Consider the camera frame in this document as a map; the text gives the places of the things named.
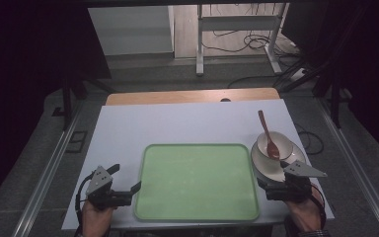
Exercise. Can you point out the black floor socket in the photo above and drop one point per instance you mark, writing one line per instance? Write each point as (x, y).
(76, 141)

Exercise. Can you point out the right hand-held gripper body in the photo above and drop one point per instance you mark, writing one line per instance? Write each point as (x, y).
(292, 189)

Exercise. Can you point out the metal floor rail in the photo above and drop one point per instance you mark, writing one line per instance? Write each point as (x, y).
(355, 164)
(44, 177)

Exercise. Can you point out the person's left hand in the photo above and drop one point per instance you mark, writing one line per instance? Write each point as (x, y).
(95, 219)

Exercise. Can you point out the person's right hand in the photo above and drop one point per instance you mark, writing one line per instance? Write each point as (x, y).
(304, 214)

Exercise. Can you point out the brown wooden spoon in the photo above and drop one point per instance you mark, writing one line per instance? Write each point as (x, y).
(271, 149)

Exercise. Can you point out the white bowl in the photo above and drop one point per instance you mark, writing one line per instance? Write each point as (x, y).
(283, 144)

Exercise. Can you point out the white table cover sheet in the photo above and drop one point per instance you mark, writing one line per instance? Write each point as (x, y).
(190, 123)

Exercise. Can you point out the wooden table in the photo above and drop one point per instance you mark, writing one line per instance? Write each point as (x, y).
(177, 97)

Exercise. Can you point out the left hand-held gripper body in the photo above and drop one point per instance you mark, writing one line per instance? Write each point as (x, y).
(99, 184)

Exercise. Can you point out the dark wristband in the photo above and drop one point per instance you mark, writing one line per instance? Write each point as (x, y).
(312, 233)

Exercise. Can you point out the green plastic tray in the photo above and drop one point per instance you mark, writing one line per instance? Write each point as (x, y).
(195, 181)

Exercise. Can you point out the white power strip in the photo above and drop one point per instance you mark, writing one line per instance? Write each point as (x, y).
(298, 74)

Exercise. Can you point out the white metal desk frame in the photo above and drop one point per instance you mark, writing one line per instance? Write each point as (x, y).
(238, 23)

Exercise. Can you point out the white round plate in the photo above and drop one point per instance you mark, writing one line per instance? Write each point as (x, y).
(269, 168)

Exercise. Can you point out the black stand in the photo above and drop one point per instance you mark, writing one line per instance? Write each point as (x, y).
(335, 95)
(66, 98)

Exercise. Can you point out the white cabinet panel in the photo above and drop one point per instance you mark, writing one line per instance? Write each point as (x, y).
(131, 31)

